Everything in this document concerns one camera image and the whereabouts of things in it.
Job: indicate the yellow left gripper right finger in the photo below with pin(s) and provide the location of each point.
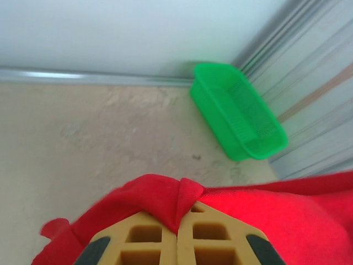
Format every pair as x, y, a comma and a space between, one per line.
184, 248

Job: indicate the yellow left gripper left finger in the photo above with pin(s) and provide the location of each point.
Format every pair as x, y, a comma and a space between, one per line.
168, 248

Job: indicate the red t-shirt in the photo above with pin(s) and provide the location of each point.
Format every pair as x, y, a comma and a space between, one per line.
289, 220

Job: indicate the green plastic basket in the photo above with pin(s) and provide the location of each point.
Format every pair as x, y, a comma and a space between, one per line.
215, 110

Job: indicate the thin aluminium table rail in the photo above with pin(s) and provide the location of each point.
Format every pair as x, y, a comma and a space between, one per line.
82, 77

